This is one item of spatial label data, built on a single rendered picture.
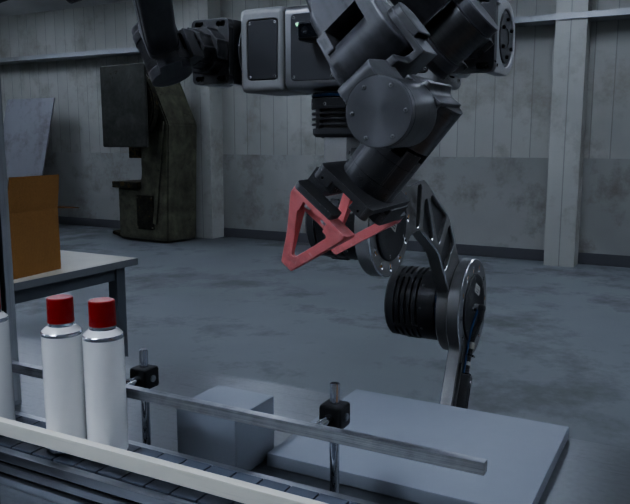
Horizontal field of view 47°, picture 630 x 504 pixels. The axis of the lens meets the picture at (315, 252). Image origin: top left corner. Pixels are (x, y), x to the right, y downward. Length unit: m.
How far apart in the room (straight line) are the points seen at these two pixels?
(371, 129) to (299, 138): 8.52
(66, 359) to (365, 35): 0.57
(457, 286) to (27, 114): 10.36
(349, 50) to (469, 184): 7.59
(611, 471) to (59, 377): 0.76
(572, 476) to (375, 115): 0.66
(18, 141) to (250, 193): 3.89
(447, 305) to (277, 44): 0.71
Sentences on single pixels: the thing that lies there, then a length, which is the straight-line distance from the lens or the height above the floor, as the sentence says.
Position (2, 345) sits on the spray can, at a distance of 1.10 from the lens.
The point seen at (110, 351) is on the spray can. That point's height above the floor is 1.02.
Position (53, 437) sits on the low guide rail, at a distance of 1.00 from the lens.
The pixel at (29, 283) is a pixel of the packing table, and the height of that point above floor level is 0.77.
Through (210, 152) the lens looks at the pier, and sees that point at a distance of 9.51.
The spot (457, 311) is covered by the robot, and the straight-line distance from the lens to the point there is 1.69.
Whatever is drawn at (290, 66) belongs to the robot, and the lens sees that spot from 1.36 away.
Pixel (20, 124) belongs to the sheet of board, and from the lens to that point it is 11.76.
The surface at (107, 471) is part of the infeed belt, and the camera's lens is 0.97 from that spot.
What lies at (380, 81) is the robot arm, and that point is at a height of 1.33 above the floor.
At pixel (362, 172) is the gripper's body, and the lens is 0.66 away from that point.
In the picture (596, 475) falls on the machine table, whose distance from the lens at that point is 1.10.
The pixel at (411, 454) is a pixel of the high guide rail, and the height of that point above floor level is 0.95.
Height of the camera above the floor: 1.28
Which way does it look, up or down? 9 degrees down
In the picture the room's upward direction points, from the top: straight up
